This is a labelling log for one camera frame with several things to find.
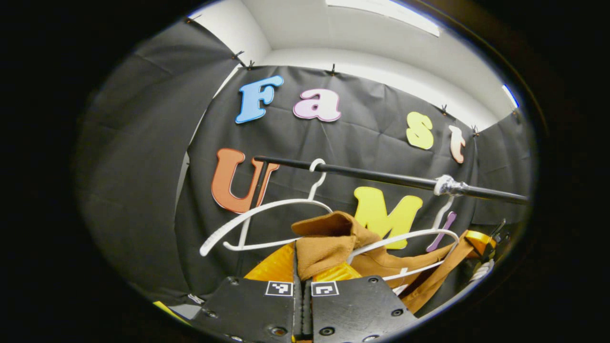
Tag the row of black cloth clips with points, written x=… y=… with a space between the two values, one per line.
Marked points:
x=332 y=71

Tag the black clothes rack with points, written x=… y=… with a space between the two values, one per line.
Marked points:
x=371 y=175

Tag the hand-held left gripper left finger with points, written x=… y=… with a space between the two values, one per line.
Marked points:
x=257 y=309

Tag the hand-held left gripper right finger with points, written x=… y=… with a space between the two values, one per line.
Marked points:
x=352 y=309

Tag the large ceiling light panel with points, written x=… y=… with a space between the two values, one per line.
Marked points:
x=386 y=12

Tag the silver tape wrap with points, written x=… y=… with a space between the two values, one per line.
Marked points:
x=445 y=185

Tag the black backdrop cloth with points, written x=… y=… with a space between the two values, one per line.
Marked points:
x=143 y=143

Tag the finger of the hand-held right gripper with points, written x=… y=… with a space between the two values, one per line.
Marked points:
x=479 y=240

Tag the white taped clothes hanger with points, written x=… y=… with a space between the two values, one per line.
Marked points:
x=419 y=233

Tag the white empty clothes hanger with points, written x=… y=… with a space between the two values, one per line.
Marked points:
x=267 y=207

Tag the brown shirt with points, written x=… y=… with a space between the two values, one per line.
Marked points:
x=329 y=243

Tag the white laundry hamper yellow rim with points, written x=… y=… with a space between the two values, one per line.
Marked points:
x=167 y=310

